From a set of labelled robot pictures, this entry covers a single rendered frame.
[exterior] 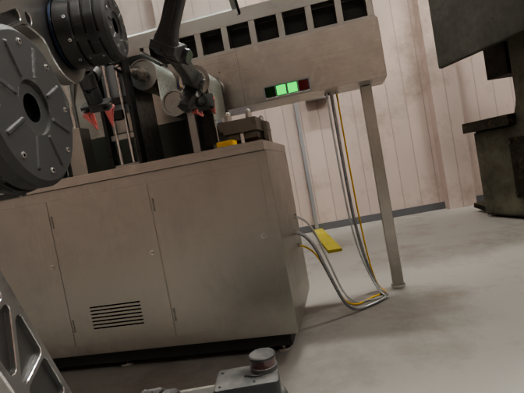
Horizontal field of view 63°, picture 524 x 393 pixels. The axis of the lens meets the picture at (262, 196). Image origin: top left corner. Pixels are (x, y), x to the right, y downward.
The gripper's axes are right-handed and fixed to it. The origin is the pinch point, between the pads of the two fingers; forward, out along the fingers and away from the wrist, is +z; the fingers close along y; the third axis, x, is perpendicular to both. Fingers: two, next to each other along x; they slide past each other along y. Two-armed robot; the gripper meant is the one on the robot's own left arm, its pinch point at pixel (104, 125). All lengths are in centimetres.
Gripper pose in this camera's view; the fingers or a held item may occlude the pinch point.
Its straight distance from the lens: 171.0
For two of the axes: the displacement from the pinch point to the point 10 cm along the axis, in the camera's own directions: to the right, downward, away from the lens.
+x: 0.8, 5.3, -8.4
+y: -9.8, 1.8, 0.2
